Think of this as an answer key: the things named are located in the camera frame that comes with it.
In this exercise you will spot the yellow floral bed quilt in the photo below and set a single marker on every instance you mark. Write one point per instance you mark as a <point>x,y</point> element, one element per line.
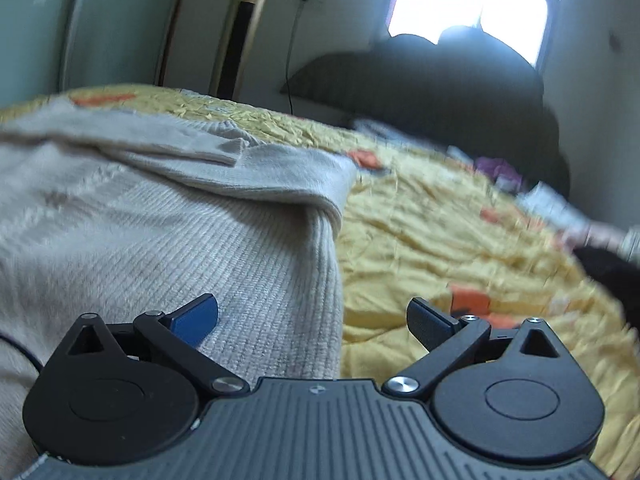
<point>418,224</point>

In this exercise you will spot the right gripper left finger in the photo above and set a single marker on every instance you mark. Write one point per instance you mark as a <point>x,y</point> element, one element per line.
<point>172,340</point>

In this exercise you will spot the purple cloth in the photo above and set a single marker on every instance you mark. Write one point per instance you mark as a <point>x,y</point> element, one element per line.
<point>501,174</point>

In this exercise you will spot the patterned pillow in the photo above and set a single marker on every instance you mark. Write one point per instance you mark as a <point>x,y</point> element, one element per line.
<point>390,134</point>

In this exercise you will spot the grey upholstered headboard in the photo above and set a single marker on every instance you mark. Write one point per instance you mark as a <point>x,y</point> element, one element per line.
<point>469,90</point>

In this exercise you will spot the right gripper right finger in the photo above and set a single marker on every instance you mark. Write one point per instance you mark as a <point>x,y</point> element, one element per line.
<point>451,343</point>

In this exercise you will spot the gold tower fan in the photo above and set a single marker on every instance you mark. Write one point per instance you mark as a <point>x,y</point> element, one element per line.
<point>236,40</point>

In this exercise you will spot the white knit sweater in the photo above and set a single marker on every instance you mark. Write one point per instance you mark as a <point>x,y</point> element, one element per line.
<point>117,212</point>

